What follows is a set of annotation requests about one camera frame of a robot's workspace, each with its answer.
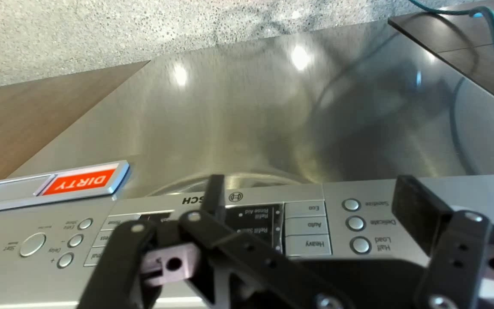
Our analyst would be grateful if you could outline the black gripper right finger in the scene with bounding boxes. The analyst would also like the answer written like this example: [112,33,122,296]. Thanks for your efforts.
[391,174,494,309]

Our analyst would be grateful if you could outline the stainless steel Bosch dishwasher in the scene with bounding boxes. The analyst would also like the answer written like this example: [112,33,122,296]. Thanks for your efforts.
[0,19,494,309]

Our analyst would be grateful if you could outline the brown wood cabinet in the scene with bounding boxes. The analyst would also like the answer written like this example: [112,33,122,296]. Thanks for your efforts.
[0,59,153,196]

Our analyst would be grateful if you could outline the red dirty magnet sign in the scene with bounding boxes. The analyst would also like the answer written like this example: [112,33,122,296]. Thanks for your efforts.
[0,160,132,217]

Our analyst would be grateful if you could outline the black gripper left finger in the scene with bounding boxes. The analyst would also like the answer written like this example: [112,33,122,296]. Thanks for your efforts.
[78,174,354,309]

